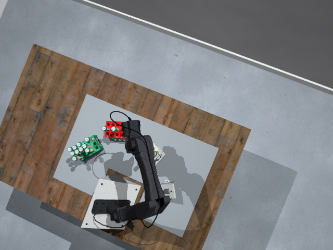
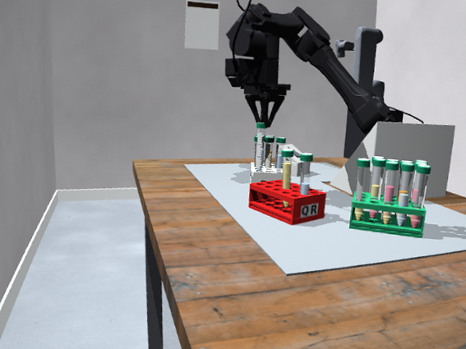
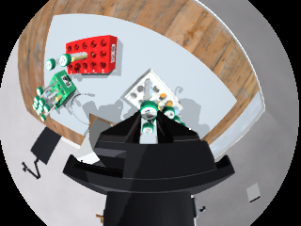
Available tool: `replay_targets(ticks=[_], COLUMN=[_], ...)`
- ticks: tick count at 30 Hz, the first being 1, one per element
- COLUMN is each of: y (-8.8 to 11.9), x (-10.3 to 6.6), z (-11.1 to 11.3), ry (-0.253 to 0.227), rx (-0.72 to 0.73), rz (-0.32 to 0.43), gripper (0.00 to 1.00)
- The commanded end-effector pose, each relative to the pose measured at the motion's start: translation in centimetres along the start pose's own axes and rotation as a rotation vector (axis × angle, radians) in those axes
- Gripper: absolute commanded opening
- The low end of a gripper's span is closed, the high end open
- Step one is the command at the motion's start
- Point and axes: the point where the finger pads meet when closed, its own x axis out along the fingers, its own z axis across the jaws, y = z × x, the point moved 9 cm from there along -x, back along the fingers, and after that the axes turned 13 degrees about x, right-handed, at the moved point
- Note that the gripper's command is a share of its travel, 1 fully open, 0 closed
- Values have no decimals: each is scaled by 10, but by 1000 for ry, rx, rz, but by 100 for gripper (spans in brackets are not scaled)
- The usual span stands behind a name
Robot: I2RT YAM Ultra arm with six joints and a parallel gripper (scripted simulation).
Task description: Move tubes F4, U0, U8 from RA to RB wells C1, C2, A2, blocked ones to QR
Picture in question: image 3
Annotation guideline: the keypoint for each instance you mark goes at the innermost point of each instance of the conical tube with yellow liquid and green cap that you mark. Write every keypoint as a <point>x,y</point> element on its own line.
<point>66,59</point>

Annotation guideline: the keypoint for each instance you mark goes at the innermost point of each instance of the red test tube rack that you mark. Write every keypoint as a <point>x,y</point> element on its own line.
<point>101,55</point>

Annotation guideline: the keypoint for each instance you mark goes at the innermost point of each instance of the green test tube rack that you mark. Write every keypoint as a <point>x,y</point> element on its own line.
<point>64,83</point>

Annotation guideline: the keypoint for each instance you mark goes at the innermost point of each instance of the white tube rack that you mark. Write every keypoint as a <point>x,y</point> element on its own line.
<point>158,85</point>

